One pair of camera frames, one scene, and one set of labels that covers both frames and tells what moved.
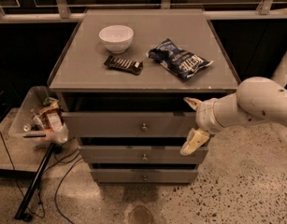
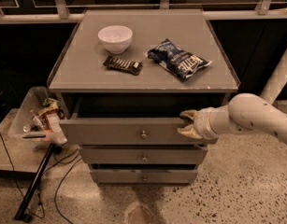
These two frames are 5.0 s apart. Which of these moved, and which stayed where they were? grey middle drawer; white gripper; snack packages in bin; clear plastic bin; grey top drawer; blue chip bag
Moved: white gripper; grey top drawer
Stayed: clear plastic bin; snack packages in bin; grey middle drawer; blue chip bag
